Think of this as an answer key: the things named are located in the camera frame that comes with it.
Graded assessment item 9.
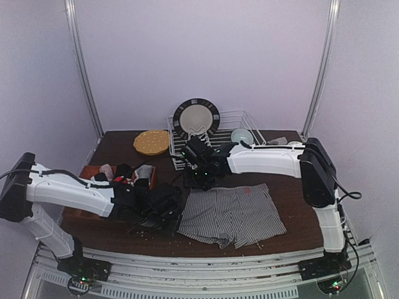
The brown wooden organizer box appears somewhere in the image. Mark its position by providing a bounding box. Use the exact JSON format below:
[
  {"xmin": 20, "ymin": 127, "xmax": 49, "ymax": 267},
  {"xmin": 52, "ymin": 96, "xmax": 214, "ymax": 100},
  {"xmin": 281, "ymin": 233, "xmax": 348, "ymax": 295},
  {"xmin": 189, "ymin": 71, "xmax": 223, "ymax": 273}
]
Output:
[{"xmin": 63, "ymin": 166, "xmax": 155, "ymax": 221}]

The left aluminium frame post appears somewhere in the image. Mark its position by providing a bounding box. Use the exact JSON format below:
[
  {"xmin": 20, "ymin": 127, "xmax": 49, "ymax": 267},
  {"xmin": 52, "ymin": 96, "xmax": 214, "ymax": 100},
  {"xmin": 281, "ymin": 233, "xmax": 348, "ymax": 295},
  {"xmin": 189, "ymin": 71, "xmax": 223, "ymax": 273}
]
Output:
[{"xmin": 64, "ymin": 0, "xmax": 104, "ymax": 139}]

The yellow dotted plate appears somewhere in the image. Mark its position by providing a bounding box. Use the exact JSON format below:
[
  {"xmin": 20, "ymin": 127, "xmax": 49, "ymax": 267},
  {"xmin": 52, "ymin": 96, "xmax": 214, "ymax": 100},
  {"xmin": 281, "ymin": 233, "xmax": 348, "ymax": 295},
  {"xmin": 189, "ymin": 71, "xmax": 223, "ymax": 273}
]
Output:
[{"xmin": 133, "ymin": 130, "xmax": 170, "ymax": 156}]

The white wire dish rack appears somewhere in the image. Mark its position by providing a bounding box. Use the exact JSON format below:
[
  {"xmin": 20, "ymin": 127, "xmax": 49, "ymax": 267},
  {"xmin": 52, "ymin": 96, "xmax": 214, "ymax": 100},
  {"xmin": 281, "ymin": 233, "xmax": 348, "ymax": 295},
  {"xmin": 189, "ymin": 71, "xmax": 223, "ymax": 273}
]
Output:
[{"xmin": 167, "ymin": 110, "xmax": 266, "ymax": 157}]

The aluminium frame post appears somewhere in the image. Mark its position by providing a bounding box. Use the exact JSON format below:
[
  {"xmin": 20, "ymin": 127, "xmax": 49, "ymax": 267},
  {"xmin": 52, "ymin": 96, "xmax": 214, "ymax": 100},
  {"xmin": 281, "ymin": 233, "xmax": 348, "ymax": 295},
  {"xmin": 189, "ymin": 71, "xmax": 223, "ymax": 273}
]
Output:
[
  {"xmin": 300, "ymin": 0, "xmax": 340, "ymax": 140},
  {"xmin": 64, "ymin": 0, "xmax": 104, "ymax": 139}
]

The aluminium front rail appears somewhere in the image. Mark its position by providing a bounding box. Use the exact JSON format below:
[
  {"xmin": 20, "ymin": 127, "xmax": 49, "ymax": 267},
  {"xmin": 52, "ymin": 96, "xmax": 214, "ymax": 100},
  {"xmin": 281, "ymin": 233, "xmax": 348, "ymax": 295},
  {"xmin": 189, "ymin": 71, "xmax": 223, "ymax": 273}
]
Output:
[{"xmin": 21, "ymin": 245, "xmax": 389, "ymax": 298}]

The grey beige sock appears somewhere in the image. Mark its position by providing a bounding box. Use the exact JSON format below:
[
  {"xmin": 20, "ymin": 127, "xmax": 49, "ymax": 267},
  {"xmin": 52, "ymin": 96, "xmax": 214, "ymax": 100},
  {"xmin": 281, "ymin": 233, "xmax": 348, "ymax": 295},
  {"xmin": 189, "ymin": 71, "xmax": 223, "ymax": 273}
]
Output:
[{"xmin": 266, "ymin": 137, "xmax": 288, "ymax": 146}]

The right aluminium frame post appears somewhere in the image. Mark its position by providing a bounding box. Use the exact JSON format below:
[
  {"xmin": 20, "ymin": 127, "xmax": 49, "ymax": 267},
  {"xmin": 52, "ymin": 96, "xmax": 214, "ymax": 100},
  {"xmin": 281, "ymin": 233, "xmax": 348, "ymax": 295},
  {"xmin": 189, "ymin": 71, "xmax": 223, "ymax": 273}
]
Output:
[{"xmin": 300, "ymin": 0, "xmax": 340, "ymax": 140}]

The beige rolled sock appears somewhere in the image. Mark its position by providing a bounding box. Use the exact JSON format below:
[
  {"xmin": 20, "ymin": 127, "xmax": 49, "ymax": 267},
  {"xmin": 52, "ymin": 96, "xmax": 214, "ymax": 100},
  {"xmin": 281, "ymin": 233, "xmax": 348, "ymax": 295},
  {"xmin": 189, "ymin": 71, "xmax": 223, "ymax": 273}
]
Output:
[{"xmin": 99, "ymin": 164, "xmax": 114, "ymax": 181}]

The grey rolled sock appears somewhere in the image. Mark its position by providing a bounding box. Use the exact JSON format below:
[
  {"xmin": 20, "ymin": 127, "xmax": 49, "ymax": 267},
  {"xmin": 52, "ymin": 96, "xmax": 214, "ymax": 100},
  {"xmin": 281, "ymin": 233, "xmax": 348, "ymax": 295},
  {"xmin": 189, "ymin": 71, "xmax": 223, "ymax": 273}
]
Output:
[{"xmin": 134, "ymin": 164, "xmax": 154, "ymax": 181}]

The red rolled underwear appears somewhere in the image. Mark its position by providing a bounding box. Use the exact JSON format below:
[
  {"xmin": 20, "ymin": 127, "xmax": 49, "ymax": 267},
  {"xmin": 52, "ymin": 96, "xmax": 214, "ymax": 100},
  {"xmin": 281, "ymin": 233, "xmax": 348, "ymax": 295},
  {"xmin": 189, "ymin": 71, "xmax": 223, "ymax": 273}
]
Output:
[{"xmin": 113, "ymin": 176, "xmax": 131, "ymax": 184}]

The yellow patterned white bowl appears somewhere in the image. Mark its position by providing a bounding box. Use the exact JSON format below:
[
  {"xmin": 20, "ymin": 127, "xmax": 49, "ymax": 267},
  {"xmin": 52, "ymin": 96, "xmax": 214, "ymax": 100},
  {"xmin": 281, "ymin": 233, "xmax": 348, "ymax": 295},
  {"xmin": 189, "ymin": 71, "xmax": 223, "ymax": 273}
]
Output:
[{"xmin": 287, "ymin": 141, "xmax": 303, "ymax": 146}]

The grey striped boxer underwear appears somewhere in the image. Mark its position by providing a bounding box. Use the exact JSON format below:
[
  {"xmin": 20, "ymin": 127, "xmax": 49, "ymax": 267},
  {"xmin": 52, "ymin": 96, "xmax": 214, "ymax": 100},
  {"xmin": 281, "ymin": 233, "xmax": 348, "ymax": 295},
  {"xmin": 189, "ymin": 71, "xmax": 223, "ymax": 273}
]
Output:
[{"xmin": 178, "ymin": 184, "xmax": 287, "ymax": 249}]

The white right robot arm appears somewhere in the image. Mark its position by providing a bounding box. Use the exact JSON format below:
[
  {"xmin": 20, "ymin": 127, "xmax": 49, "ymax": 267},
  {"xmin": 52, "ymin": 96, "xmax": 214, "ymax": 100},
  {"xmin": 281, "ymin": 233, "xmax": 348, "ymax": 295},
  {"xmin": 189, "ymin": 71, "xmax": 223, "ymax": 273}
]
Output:
[{"xmin": 181, "ymin": 136, "xmax": 347, "ymax": 257}]

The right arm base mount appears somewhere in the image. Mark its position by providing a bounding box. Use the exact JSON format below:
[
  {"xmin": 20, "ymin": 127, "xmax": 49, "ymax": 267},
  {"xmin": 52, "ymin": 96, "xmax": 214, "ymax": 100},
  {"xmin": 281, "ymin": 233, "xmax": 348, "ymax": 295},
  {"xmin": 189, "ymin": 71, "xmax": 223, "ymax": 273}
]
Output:
[{"xmin": 298, "ymin": 235, "xmax": 352, "ymax": 296}]

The light blue bowl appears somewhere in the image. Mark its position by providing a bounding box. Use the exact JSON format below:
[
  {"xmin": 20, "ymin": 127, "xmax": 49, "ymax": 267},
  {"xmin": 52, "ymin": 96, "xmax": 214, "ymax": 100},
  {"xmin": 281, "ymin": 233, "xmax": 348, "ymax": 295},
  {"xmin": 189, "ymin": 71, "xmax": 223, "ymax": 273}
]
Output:
[{"xmin": 231, "ymin": 128, "xmax": 254, "ymax": 145}]

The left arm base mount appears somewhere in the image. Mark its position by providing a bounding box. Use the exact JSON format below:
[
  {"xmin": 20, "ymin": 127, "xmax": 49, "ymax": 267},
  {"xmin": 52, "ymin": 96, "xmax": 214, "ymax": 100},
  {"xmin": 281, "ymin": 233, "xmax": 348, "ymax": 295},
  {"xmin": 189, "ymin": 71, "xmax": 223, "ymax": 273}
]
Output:
[{"xmin": 54, "ymin": 245, "xmax": 112, "ymax": 298}]

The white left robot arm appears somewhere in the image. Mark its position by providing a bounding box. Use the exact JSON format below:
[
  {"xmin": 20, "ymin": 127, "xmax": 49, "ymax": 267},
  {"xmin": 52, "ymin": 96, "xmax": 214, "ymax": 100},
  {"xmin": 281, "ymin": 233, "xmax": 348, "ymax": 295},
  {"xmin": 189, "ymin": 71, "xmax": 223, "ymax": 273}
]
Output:
[{"xmin": 1, "ymin": 153, "xmax": 183, "ymax": 260}]

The black rimmed grey plate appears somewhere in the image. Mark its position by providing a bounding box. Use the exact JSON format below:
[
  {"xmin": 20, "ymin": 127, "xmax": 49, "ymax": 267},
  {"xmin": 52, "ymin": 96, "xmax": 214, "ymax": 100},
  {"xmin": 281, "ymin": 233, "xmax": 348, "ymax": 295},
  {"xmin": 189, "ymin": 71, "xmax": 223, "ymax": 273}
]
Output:
[{"xmin": 172, "ymin": 98, "xmax": 221, "ymax": 139}]

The black rolled underwear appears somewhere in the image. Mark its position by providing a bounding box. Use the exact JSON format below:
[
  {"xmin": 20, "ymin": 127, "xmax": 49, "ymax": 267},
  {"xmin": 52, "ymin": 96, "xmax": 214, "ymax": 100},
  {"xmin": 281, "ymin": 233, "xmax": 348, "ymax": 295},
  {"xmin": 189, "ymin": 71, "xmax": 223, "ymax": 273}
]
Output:
[{"xmin": 115, "ymin": 163, "xmax": 133, "ymax": 179}]

